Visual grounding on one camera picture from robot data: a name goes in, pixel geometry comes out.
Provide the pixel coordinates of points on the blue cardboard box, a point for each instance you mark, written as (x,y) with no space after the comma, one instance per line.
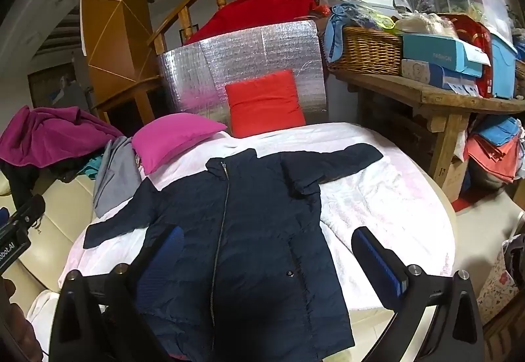
(434,54)

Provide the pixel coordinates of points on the brown cardboard box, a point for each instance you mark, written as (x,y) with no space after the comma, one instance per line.
(453,179)

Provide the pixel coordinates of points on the blue plastic bin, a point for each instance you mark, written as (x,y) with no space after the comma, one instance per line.
(502,67)

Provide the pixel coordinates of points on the orange wooden column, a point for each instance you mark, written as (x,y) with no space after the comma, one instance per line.
(119,17)

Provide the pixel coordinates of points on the cream leather sofa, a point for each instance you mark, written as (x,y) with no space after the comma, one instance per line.
(61,214)

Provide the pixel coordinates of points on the magenta pillow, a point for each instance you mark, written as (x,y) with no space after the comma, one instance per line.
(172,136)

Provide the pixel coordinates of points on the red pillow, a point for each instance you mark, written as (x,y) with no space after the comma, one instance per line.
(262,103)

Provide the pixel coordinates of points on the magenta garment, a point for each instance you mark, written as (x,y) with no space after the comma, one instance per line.
(53,132)

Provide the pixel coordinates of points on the plastic bag with beige contents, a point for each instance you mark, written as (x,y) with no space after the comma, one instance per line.
(422,24)

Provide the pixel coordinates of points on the white blanket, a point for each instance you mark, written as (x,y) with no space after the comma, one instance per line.
(389,198)

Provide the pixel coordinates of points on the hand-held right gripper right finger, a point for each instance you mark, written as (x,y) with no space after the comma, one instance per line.
(377,263)

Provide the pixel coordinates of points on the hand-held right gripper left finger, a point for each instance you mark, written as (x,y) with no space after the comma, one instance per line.
(164,259)

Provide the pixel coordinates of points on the silver foil insulation board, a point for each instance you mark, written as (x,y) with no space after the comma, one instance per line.
(246,54)

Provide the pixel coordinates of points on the stack of folded cloths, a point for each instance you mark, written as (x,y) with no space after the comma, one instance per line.
(492,153)

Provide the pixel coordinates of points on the red box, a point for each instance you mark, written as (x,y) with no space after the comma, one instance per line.
(480,38)

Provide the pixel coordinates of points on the teal cloth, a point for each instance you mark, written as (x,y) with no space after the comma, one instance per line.
(92,167)

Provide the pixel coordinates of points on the floral gift bag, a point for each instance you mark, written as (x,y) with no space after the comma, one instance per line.
(496,284)

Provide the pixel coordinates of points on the wicker basket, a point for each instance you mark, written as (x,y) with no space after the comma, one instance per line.
(365,50)

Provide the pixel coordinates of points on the navy blue zip jacket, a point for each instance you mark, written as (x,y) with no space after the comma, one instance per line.
(254,222)

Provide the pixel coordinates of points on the white patterned box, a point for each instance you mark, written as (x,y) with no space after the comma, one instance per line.
(418,71)

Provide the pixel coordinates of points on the wooden side table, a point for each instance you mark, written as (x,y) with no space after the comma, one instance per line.
(410,93)

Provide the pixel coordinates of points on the red cloth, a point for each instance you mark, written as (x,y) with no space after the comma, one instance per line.
(262,5)

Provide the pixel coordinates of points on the grey garment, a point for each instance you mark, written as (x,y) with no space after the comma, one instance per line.
(115,177)

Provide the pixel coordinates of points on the person's left hand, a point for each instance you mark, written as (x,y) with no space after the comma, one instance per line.
(16,329)

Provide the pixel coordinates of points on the black garment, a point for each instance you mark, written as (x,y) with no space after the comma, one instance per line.
(20,181)

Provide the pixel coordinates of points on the light blue cloth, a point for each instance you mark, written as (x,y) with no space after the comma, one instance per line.
(340,17)

